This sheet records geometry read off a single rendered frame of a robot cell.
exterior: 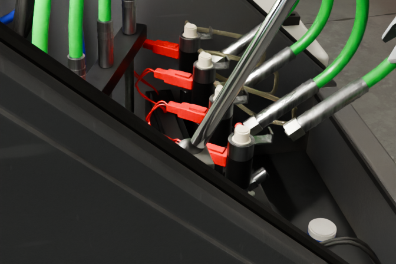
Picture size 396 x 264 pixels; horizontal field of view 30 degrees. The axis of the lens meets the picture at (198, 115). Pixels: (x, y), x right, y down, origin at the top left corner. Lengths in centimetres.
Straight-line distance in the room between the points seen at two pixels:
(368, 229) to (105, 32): 45
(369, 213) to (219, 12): 34
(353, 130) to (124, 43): 36
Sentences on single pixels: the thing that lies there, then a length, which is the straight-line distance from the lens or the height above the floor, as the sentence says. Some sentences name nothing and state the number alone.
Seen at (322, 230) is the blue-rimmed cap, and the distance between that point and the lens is 105.
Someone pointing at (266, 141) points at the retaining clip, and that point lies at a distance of 78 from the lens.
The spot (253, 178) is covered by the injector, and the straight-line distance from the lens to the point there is 80.
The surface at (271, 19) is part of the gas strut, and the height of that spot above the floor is 139.
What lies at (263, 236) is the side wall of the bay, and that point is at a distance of 37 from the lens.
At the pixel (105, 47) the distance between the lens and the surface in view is 85.
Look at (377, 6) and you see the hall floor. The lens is 387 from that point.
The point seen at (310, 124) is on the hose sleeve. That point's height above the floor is 111.
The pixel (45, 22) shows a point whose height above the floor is 124.
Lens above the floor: 153
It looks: 33 degrees down
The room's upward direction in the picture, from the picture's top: 3 degrees clockwise
